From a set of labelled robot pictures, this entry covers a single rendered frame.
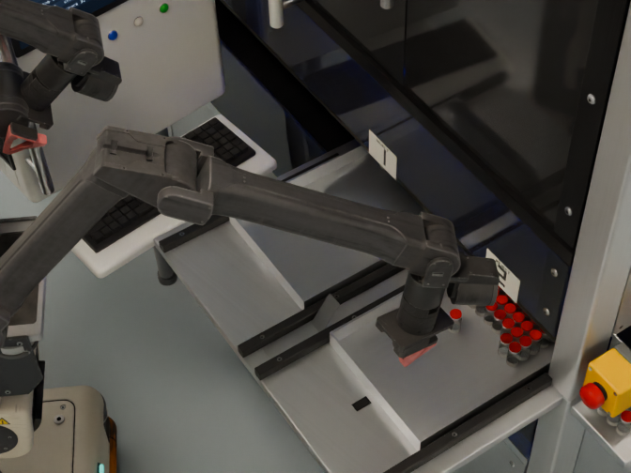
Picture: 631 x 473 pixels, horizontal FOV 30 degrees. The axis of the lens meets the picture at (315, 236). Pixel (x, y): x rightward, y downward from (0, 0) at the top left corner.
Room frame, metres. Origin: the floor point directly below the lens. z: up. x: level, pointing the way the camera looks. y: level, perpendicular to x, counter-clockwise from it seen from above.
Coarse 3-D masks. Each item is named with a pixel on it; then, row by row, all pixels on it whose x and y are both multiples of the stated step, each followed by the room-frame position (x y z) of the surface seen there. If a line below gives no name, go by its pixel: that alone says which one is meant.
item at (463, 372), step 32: (352, 320) 1.20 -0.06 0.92; (480, 320) 1.21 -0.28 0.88; (352, 352) 1.15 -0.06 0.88; (384, 352) 1.15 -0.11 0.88; (448, 352) 1.15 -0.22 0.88; (480, 352) 1.14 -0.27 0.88; (544, 352) 1.14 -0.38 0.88; (384, 384) 1.09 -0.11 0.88; (416, 384) 1.08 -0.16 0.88; (448, 384) 1.08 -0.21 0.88; (480, 384) 1.08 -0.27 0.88; (512, 384) 1.05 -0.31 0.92; (416, 416) 1.02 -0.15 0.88; (448, 416) 1.02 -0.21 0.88; (416, 448) 0.96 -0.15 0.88
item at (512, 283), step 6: (486, 252) 1.23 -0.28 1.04; (492, 258) 1.22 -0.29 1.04; (498, 264) 1.21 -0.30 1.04; (498, 270) 1.21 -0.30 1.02; (510, 276) 1.18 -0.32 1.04; (504, 282) 1.19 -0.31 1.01; (510, 282) 1.18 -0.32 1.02; (516, 282) 1.17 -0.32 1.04; (504, 288) 1.19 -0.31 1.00; (510, 288) 1.18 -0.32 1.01; (516, 288) 1.17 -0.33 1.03; (510, 294) 1.18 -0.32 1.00; (516, 294) 1.16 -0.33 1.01; (516, 300) 1.16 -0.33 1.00
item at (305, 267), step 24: (312, 168) 1.56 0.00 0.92; (336, 168) 1.59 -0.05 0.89; (360, 168) 1.59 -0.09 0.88; (336, 192) 1.53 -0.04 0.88; (360, 192) 1.52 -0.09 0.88; (384, 192) 1.52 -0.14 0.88; (264, 240) 1.41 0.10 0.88; (288, 240) 1.41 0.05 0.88; (312, 240) 1.41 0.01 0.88; (264, 264) 1.36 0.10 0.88; (288, 264) 1.36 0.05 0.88; (312, 264) 1.35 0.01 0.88; (336, 264) 1.35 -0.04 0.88; (360, 264) 1.35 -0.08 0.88; (384, 264) 1.33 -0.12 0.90; (288, 288) 1.29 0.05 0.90; (312, 288) 1.30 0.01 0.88; (336, 288) 1.28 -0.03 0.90
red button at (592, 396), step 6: (588, 384) 0.99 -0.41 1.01; (582, 390) 0.98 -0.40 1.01; (588, 390) 0.97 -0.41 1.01; (594, 390) 0.97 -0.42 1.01; (600, 390) 0.97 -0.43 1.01; (582, 396) 0.97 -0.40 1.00; (588, 396) 0.97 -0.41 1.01; (594, 396) 0.96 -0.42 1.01; (600, 396) 0.96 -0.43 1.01; (588, 402) 0.96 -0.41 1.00; (594, 402) 0.96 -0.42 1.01; (600, 402) 0.96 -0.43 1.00; (594, 408) 0.96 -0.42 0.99
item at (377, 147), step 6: (372, 132) 1.52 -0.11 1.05; (372, 138) 1.52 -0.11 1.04; (372, 144) 1.52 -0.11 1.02; (378, 144) 1.50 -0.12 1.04; (372, 150) 1.52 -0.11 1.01; (378, 150) 1.50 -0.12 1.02; (390, 150) 1.47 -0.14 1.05; (372, 156) 1.52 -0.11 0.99; (378, 156) 1.50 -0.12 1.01; (390, 156) 1.47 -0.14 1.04; (378, 162) 1.50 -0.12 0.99; (390, 162) 1.47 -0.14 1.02; (384, 168) 1.48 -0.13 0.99; (390, 168) 1.47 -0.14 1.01; (390, 174) 1.47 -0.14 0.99
